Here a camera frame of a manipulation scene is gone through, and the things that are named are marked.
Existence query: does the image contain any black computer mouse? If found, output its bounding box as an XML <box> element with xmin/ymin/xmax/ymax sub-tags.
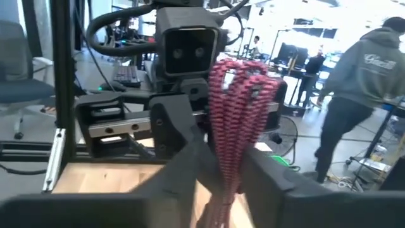
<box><xmin>98</xmin><ymin>81</ymin><xmax>127</xmax><ymax>93</ymax></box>

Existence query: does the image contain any white cable bundle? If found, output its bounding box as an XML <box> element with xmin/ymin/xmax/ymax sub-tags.
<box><xmin>325</xmin><ymin>172</ymin><xmax>365</xmax><ymax>193</ymax></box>

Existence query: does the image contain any black floor fan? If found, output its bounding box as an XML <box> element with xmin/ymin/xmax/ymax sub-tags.
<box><xmin>259</xmin><ymin>115</ymin><xmax>299</xmax><ymax>165</ymax></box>

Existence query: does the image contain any black keyboard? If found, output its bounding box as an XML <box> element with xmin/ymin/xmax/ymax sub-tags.
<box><xmin>112</xmin><ymin>65</ymin><xmax>142</xmax><ymax>89</ymax></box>

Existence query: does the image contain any blue office chair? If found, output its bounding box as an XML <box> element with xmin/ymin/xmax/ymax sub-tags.
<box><xmin>0</xmin><ymin>20</ymin><xmax>56</xmax><ymax>140</ymax></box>

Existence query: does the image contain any person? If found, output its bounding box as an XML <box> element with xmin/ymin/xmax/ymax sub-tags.
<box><xmin>294</xmin><ymin>47</ymin><xmax>327</xmax><ymax>108</ymax></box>
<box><xmin>249</xmin><ymin>35</ymin><xmax>263</xmax><ymax>60</ymax></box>
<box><xmin>311</xmin><ymin>16</ymin><xmax>405</xmax><ymax>184</ymax></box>

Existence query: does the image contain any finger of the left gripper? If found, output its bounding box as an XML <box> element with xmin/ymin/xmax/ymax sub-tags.
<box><xmin>149</xmin><ymin>92</ymin><xmax>204</xmax><ymax>160</ymax></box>
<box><xmin>265</xmin><ymin>79</ymin><xmax>289</xmax><ymax>131</ymax></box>

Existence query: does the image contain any magenta braided usb cable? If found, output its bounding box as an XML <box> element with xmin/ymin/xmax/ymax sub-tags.
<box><xmin>196</xmin><ymin>58</ymin><xmax>282</xmax><ymax>228</ymax></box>

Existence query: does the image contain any silver aluminium bracket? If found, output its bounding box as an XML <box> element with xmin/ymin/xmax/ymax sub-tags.
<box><xmin>42</xmin><ymin>128</ymin><xmax>66</xmax><ymax>193</ymax></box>

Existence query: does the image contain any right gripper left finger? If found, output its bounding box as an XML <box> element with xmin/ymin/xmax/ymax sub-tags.
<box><xmin>0</xmin><ymin>139</ymin><xmax>220</xmax><ymax>228</ymax></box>

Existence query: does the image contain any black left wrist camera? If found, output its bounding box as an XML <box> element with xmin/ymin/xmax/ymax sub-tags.
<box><xmin>155</xmin><ymin>6</ymin><xmax>222</xmax><ymax>79</ymax></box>

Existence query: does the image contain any black aluminium table frame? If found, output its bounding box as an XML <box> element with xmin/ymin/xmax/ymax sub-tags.
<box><xmin>0</xmin><ymin>0</ymin><xmax>165</xmax><ymax>194</ymax></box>

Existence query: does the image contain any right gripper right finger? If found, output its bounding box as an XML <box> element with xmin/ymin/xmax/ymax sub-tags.
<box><xmin>242</xmin><ymin>146</ymin><xmax>405</xmax><ymax>228</ymax></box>

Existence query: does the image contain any black rolling stand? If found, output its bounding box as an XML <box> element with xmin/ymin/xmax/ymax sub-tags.
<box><xmin>344</xmin><ymin>101</ymin><xmax>405</xmax><ymax>191</ymax></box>

